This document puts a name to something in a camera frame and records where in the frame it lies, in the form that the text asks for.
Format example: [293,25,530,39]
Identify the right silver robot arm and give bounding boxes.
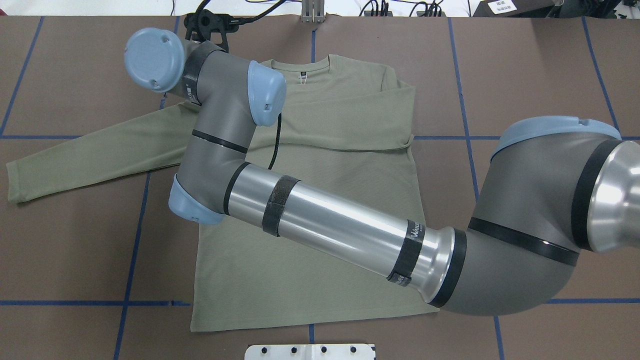
[124,27,639,316]

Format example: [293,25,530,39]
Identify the aluminium frame post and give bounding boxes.
[301,0,326,24]

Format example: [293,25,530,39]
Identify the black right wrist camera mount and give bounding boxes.
[183,9,240,53]

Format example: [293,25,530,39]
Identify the olive green long-sleeve shirt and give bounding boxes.
[6,51,435,332]

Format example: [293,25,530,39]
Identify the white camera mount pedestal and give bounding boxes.
[244,342,377,360]

